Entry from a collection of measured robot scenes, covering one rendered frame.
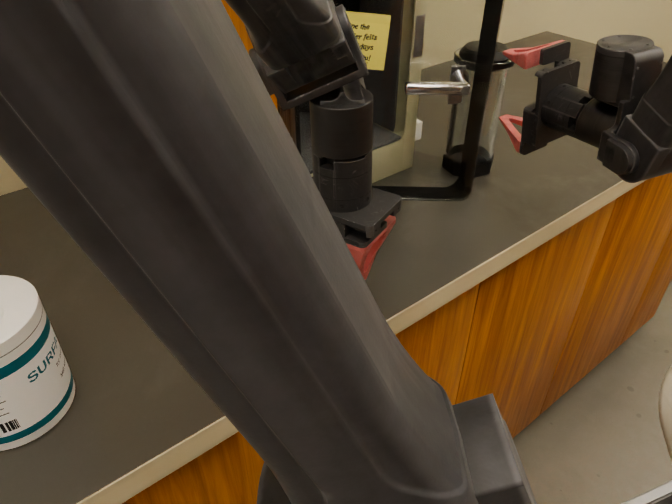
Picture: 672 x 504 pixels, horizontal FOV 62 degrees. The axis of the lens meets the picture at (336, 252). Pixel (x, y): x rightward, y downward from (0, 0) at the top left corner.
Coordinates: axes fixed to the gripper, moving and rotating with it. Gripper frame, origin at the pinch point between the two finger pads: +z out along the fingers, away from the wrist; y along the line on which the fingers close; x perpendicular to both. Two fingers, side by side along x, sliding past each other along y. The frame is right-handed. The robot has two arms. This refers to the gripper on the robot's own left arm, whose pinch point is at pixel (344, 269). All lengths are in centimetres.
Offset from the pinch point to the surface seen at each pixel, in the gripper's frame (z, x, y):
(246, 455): 30.2, 10.1, 10.1
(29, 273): 15, 11, 51
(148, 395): 15.7, 16.6, 17.9
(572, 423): 111, -89, -26
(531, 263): 29, -51, -10
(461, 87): -10.1, -31.6, 0.8
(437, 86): -10.2, -29.9, 3.7
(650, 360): 112, -131, -43
